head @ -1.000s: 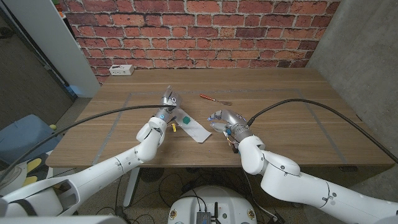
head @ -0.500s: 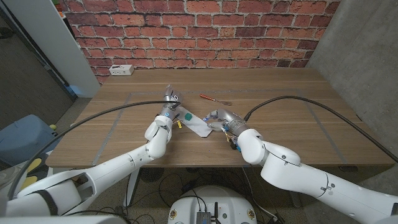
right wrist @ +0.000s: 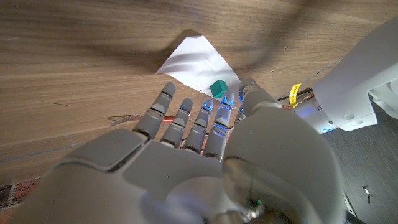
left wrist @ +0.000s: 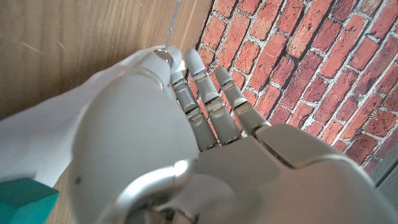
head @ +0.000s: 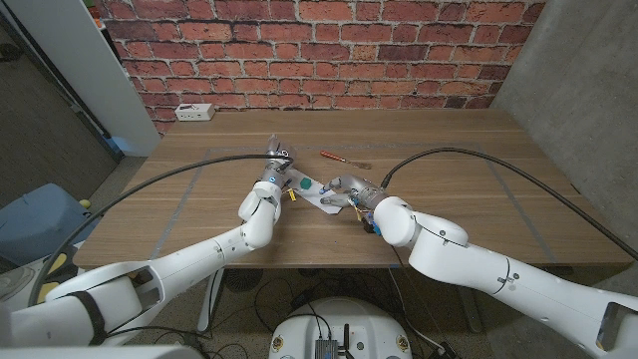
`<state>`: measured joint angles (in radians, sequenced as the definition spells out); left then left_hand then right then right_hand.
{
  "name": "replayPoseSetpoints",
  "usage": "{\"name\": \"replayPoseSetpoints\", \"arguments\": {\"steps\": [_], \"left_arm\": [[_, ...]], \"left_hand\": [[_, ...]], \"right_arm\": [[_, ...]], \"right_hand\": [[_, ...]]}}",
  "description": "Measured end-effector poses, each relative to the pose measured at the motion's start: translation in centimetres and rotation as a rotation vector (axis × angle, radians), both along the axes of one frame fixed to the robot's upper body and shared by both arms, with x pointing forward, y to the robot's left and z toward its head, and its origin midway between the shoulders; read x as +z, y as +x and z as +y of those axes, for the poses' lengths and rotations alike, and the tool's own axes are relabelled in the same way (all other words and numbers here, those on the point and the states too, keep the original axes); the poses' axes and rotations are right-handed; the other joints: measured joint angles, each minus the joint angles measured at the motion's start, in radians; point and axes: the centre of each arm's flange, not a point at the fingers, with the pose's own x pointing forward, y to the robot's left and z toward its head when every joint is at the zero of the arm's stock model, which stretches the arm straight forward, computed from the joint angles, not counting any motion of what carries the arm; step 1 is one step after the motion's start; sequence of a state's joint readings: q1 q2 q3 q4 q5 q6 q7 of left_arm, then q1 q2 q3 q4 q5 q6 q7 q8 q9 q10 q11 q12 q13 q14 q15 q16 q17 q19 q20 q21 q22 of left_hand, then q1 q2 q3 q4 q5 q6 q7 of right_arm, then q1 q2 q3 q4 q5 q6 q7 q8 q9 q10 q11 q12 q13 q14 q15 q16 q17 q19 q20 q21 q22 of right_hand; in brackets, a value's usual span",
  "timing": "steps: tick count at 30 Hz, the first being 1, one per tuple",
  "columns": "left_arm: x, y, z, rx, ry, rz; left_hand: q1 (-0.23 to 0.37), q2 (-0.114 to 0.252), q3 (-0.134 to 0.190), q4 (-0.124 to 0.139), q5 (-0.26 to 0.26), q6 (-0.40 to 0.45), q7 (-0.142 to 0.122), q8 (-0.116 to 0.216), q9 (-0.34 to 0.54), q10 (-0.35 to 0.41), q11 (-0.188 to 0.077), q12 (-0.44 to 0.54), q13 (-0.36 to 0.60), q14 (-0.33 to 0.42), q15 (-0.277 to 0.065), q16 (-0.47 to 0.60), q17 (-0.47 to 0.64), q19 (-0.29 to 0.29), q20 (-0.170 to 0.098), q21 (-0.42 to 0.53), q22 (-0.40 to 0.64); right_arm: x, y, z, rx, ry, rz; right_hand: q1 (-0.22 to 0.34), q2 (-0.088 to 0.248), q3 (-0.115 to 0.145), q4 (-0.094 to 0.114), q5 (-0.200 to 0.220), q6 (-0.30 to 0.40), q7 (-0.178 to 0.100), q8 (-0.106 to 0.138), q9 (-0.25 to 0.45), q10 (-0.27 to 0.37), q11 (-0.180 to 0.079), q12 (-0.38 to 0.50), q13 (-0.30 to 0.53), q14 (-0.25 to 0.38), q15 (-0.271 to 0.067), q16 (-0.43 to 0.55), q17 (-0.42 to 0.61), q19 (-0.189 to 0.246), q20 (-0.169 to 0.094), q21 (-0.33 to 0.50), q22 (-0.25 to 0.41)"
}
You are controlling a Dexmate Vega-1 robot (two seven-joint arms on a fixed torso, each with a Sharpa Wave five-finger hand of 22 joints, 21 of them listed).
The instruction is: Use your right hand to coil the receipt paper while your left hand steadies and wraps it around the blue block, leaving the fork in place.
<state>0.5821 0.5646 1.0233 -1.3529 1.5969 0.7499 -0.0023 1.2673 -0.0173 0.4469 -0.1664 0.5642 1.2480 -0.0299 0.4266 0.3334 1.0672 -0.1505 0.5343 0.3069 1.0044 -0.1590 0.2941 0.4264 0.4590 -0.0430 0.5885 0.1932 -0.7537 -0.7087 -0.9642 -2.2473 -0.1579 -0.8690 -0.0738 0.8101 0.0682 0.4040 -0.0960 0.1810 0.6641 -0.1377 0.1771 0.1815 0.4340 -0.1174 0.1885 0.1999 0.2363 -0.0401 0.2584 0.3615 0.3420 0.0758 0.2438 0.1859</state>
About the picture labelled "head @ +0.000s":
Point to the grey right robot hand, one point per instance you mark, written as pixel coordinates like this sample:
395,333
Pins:
361,192

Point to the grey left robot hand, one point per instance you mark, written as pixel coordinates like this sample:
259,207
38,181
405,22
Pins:
276,167

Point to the small teal blue block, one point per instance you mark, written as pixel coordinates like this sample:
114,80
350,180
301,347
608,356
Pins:
306,184

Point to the white receipt paper strip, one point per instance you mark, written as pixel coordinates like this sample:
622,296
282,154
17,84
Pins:
319,199

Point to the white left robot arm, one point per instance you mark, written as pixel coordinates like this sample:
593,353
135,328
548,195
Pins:
189,259

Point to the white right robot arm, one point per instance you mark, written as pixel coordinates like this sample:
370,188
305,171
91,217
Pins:
473,264

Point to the white power strip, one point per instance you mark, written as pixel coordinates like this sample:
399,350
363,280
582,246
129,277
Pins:
194,112

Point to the printed red brick backdrop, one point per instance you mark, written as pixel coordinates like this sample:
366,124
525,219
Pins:
324,50

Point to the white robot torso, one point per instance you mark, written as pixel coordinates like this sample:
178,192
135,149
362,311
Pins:
344,319

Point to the white table leg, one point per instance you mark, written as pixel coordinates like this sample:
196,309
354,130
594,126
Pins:
206,311

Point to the black power adapter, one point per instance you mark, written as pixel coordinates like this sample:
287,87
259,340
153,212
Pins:
443,350

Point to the small yellow green ball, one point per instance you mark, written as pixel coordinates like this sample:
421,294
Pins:
85,203

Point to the white upright panel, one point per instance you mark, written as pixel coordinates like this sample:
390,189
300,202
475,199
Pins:
75,50

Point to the yellow flat object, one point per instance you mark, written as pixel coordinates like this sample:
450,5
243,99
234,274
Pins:
59,261

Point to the blue plastic bin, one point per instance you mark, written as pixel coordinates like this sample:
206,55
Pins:
30,219

